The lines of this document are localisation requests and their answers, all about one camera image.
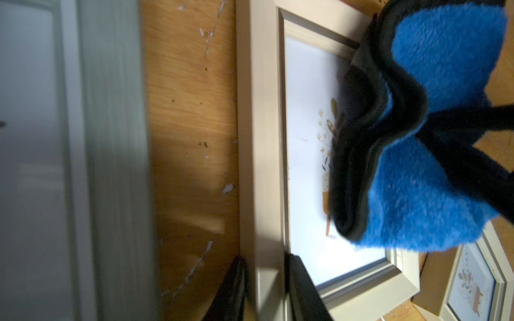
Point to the blue microfiber cloth black trim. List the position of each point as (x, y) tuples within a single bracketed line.
[(405, 171)]

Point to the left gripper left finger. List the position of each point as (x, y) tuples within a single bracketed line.
[(229, 301)]

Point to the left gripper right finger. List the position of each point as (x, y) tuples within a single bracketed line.
[(305, 301)]

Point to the light blue picture frame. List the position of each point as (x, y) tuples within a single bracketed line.
[(77, 230)]

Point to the cream white picture frame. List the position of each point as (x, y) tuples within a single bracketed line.
[(470, 282)]

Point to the white picture frame black border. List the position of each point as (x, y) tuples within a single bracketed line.
[(260, 31)]

